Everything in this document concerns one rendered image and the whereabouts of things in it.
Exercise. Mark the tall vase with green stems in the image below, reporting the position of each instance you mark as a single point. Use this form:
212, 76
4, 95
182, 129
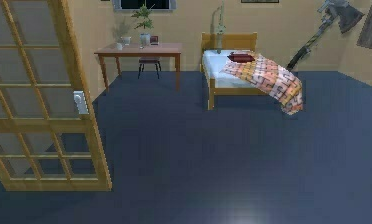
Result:
220, 31

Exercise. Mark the dark window with grey frame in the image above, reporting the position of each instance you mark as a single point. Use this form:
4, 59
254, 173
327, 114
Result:
144, 4

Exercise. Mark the white cup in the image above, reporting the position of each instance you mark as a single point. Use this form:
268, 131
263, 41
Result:
126, 40

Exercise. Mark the wooden bed with white mattress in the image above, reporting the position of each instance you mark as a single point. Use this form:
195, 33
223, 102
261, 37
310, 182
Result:
220, 68

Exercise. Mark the black chair with brown seat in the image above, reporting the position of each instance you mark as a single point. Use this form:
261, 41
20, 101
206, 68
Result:
149, 62

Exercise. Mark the green house plant in pot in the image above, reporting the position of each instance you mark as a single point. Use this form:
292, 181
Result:
144, 23

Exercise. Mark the dark grey wall hanging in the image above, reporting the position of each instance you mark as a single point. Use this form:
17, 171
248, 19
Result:
369, 28

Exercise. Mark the black framed wall picture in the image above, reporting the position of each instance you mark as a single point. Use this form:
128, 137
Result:
260, 1

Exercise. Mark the brown wooden table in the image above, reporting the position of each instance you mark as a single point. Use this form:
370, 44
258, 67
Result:
140, 50

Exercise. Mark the small white mug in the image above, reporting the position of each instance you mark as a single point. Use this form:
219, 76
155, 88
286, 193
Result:
119, 46

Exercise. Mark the dark red pillow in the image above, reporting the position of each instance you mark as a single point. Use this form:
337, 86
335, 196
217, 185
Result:
241, 57

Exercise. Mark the wooden glass-paned room door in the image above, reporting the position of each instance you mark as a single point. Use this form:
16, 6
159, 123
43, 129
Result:
44, 123

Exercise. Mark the small dark red box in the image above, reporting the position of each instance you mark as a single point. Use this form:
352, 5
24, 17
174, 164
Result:
154, 40

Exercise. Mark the patterned orange pink blanket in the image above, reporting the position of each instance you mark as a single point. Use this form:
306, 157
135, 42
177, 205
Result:
270, 80

